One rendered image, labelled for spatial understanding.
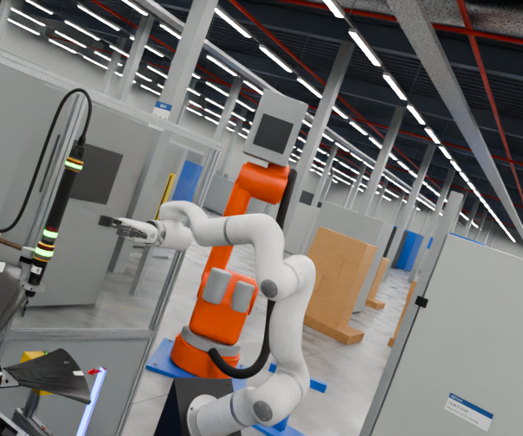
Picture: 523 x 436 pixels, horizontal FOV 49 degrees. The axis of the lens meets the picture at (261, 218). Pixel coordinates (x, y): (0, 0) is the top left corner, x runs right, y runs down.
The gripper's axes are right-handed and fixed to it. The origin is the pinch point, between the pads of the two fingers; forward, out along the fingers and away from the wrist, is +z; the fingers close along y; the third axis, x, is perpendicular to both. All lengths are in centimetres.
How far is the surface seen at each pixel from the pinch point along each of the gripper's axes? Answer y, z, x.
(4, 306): 8.8, 19.1, -30.4
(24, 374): -0.7, 12.5, -46.5
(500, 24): 194, -731, 372
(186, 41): 502, -437, 182
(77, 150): -1.7, 20.3, 18.4
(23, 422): 29, -16, -82
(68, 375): -2.3, -1.3, -46.9
